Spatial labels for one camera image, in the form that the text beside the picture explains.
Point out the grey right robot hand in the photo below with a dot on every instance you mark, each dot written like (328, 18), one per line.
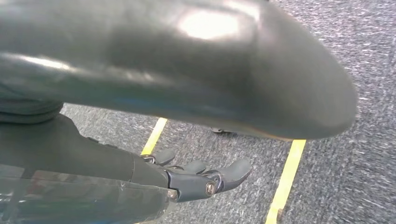
(185, 77)

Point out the yellow floor tape square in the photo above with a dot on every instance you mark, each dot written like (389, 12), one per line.
(287, 173)

